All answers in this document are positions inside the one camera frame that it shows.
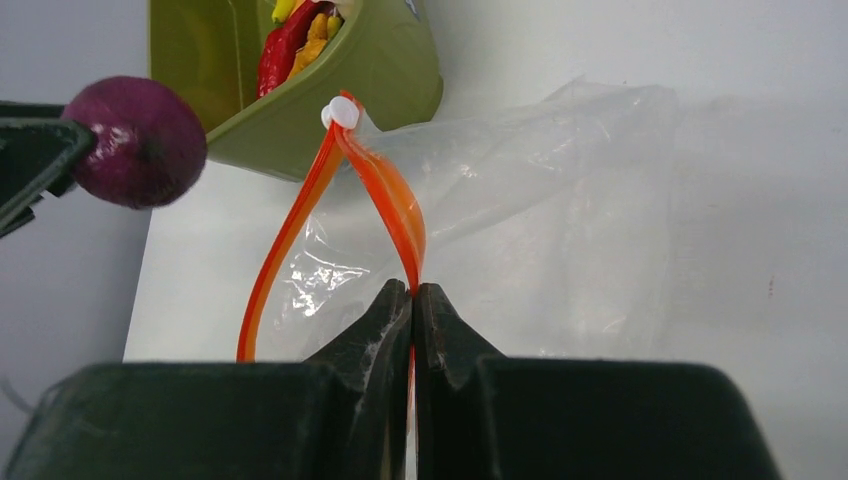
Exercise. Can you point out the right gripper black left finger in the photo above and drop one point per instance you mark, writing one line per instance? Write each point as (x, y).
(339, 414)

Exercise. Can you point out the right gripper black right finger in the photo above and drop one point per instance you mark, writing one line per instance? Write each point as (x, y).
(485, 415)

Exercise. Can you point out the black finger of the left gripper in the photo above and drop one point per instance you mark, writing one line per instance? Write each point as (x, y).
(39, 150)

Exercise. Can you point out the purple red onion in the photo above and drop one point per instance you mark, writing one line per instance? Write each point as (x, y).
(150, 146)

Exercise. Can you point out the clear zip bag orange zipper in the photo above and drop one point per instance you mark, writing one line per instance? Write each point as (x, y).
(547, 226)

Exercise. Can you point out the long red chili pepper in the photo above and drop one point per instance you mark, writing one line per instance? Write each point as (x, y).
(283, 42)

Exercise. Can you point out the long yellow chili pepper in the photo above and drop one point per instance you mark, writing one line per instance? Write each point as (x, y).
(282, 10)

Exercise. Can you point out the orange fried chicken piece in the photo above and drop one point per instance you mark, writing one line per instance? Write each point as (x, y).
(323, 28)

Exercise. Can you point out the olive green plastic basket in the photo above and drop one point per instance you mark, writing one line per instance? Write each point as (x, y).
(209, 53)

